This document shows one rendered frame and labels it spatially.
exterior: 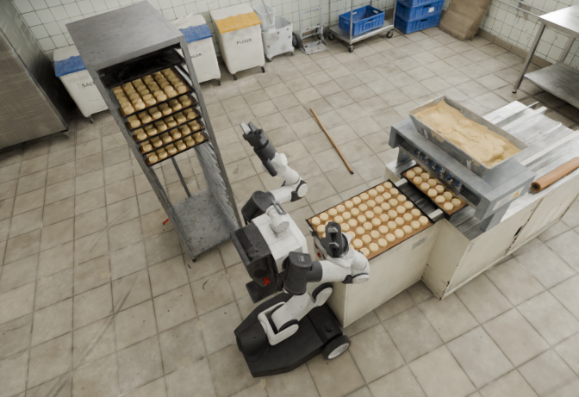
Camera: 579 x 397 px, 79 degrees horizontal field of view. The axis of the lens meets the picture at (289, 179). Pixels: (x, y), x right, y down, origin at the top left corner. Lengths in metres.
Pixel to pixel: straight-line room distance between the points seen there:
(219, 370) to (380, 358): 1.08
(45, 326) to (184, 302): 1.07
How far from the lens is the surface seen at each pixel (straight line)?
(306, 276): 1.53
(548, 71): 5.16
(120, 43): 2.08
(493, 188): 2.02
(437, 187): 2.29
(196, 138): 2.36
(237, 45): 4.94
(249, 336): 2.38
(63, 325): 3.38
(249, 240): 1.63
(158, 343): 2.95
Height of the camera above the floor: 2.56
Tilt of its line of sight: 46 degrees down
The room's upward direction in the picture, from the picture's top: 7 degrees counter-clockwise
